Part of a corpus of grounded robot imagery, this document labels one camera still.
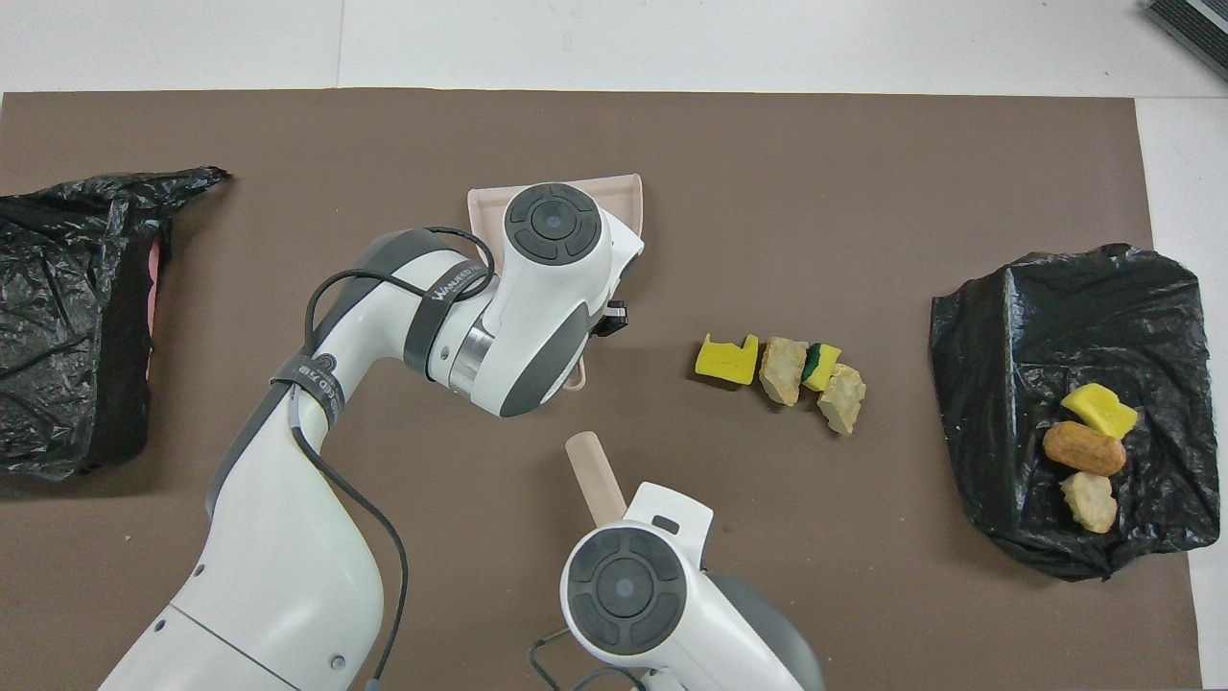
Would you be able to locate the yellow and green sponge piece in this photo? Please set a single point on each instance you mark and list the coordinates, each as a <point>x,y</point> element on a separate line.
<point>821,367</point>

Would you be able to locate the brown table mat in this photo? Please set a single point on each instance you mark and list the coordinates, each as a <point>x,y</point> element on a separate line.
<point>767,144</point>

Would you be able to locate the black-bagged bin with pink rim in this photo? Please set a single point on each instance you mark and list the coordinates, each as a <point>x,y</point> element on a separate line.
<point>58,403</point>

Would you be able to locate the beige hand brush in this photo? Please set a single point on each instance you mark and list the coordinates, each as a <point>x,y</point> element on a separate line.
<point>595,475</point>

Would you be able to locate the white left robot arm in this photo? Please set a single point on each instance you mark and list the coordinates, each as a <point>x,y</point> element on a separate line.
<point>288,537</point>

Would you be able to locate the beige plastic dustpan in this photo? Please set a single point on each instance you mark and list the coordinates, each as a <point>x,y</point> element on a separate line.
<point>625,197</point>

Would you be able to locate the plain yellow sponge piece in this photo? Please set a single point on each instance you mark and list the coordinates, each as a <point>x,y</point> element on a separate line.
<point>1098,410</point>

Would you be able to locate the brown oval sponge piece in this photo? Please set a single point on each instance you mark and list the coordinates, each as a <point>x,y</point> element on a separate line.
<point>1084,448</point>

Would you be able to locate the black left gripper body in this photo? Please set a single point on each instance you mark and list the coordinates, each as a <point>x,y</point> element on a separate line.
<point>612,320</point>

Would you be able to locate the dark grey ribbed device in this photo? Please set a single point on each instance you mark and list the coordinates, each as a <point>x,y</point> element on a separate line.
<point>1199,24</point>

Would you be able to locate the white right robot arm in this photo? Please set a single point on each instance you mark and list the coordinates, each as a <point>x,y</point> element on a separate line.
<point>624,585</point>

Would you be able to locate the notched yellow sponge piece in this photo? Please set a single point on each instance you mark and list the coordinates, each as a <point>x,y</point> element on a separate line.
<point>724,363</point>

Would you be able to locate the small pale beige sponge chunk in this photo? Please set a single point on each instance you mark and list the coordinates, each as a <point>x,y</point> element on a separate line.
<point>1090,501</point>

